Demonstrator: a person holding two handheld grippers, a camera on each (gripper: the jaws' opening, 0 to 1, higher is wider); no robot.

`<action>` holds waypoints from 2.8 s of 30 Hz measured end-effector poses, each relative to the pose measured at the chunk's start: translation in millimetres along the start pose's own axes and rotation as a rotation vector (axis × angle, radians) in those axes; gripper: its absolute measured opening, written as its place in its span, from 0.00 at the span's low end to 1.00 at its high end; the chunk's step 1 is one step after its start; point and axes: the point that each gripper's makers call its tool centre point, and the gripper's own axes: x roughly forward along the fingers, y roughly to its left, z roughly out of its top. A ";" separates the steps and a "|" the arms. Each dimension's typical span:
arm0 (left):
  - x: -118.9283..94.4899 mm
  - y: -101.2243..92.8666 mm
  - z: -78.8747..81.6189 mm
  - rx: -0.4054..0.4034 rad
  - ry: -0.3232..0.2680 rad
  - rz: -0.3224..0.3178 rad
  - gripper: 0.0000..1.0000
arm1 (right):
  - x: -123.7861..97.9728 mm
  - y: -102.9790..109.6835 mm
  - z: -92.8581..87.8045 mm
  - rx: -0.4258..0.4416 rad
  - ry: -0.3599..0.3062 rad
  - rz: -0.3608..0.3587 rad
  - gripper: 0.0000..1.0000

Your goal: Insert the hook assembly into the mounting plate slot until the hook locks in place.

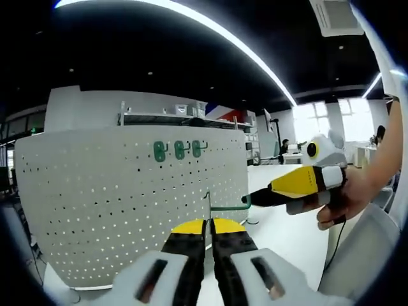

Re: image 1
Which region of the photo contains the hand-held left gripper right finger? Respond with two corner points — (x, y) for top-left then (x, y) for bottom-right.
(209, 217), (355, 306)

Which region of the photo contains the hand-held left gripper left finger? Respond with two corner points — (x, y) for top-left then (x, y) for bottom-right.
(105, 218), (207, 306)

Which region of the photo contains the white perforated mounting plate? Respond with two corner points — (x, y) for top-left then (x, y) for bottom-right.
(14, 124), (261, 291)

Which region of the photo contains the person's right hand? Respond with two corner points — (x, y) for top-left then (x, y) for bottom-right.
(317, 168), (377, 231)

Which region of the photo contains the black monitor stand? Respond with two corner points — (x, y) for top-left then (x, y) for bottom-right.
(270, 118), (285, 165)

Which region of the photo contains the grey mesh office chair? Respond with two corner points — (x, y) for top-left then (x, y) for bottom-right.
(318, 202), (401, 297)

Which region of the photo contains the short ceiling light strip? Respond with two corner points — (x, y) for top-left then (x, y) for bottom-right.
(362, 72), (383, 97)

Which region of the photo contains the ceiling air vent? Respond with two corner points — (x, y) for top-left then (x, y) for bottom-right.
(308, 0), (365, 38)

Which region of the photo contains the long ceiling light strip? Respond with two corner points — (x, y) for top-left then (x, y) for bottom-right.
(53, 0), (298, 106)

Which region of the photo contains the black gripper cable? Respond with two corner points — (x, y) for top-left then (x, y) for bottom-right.
(323, 219), (347, 273)

